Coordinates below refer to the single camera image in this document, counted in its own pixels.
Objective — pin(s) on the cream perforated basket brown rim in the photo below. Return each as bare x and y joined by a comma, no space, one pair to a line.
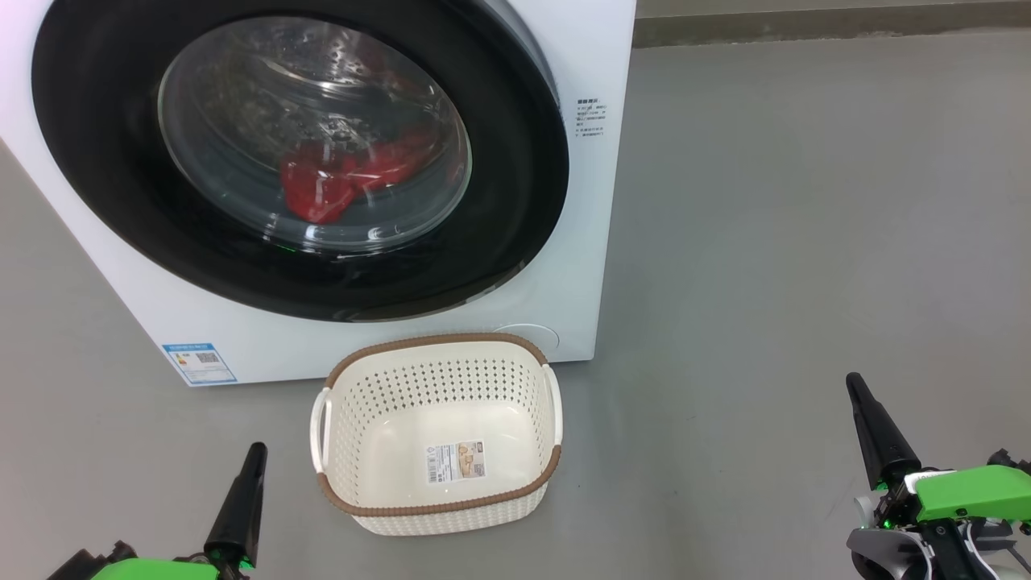
378,403

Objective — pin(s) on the blue energy label sticker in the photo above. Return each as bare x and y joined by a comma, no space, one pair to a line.
198,362

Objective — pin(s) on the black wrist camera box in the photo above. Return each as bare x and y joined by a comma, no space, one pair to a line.
1011,462
80,569

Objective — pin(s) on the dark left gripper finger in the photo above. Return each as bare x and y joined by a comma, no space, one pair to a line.
238,515

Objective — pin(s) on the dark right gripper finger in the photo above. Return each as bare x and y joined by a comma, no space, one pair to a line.
882,443

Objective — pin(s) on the white product label sticker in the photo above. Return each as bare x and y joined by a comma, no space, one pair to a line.
456,461

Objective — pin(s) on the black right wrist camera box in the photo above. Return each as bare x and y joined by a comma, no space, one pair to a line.
1011,462

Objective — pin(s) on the red basketball jersey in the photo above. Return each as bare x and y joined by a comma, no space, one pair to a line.
318,189

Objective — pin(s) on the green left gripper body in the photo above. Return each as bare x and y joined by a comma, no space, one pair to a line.
153,570

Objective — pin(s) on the round white filter cover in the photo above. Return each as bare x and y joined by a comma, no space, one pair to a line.
527,334

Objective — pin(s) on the black round glass washer door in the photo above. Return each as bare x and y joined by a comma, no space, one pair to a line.
105,161

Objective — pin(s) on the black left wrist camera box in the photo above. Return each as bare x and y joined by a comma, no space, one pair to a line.
80,569

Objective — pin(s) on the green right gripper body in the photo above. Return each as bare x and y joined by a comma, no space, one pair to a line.
975,491

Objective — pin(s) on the white front-load washing machine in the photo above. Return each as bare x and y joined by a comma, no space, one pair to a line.
564,266

